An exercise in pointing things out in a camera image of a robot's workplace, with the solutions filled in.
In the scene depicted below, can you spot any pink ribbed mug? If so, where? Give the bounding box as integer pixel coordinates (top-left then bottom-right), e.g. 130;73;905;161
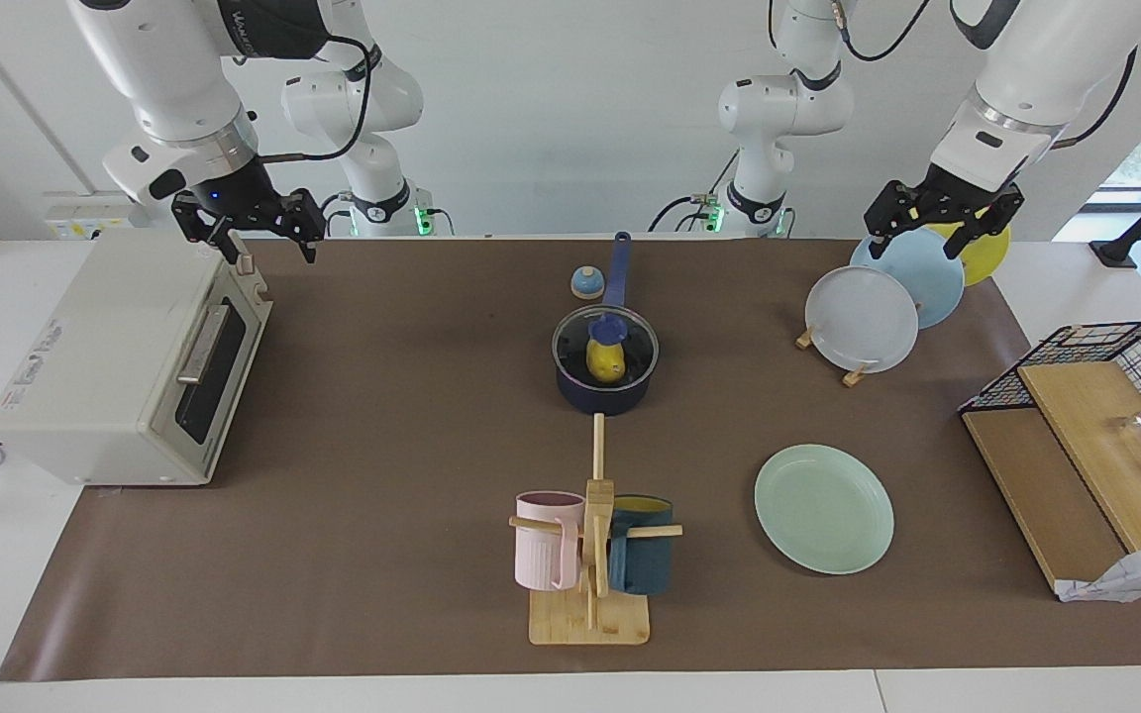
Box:
514;491;586;592

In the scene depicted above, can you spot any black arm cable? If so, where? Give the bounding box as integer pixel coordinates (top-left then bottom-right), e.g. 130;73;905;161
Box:
769;0;1141;150
259;35;373;162

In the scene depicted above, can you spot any grey plate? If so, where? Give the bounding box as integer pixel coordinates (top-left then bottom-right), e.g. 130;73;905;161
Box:
805;265;920;374

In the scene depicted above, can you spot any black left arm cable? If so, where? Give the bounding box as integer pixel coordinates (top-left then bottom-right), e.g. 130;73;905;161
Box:
769;0;1141;150

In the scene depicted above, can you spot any brown table mat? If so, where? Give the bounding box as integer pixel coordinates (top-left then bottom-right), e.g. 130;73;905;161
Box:
0;238;1141;682

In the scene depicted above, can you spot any dark wooden shelf board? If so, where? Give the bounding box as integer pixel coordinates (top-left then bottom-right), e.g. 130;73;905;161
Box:
962;406;1126;595

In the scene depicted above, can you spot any white checked cloth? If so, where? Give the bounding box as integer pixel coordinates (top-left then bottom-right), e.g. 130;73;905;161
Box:
1056;538;1141;603

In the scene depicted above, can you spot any wooden mug tree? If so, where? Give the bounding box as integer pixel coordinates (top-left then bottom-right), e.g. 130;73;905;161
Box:
508;413;683;647

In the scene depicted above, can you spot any black right base cable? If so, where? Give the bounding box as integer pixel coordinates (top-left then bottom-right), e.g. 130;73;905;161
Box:
311;191;354;239

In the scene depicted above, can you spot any yellow potato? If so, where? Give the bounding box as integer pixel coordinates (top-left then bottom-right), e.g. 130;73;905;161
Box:
585;335;628;385

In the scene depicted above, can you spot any beige toaster oven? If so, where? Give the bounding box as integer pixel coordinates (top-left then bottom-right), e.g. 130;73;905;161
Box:
0;230;274;486

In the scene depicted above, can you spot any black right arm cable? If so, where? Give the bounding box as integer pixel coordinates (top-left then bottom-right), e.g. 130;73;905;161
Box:
259;35;373;162

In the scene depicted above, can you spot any light blue plate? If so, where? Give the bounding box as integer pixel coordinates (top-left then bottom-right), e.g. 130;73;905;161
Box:
849;224;966;330

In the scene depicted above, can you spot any dark teal mug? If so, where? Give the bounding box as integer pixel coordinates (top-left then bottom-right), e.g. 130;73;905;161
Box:
607;494;675;596

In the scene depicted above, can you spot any dark blue pot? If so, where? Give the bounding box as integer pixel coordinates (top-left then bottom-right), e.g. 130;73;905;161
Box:
553;231;661;417

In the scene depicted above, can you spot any white power strip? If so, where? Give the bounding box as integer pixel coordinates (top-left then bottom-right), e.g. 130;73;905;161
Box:
44;191;151;242

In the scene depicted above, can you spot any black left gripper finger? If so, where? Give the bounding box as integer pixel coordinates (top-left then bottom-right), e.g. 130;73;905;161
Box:
863;181;919;260
942;186;1025;260

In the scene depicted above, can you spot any black base cable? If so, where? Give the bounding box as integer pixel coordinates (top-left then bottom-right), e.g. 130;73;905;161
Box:
311;191;354;239
648;149;740;235

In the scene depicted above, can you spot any glass lid with blue knob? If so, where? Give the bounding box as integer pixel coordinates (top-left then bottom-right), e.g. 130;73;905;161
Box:
552;305;660;389

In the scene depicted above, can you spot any wooden plate rack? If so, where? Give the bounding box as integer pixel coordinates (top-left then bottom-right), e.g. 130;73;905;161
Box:
795;300;924;388

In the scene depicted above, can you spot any black wire basket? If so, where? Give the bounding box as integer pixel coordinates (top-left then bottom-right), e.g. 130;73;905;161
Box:
959;320;1141;457

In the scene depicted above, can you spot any yellow plate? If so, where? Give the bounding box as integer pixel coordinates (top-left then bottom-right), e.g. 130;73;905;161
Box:
925;211;1012;288

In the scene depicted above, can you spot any black left base cable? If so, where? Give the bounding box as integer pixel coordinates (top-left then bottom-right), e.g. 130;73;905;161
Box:
648;149;740;235

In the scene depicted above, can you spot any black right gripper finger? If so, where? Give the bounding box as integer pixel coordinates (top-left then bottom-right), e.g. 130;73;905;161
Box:
278;188;326;264
171;193;245;265

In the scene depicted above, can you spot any green plate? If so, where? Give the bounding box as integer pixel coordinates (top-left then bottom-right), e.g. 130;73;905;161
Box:
754;444;895;576

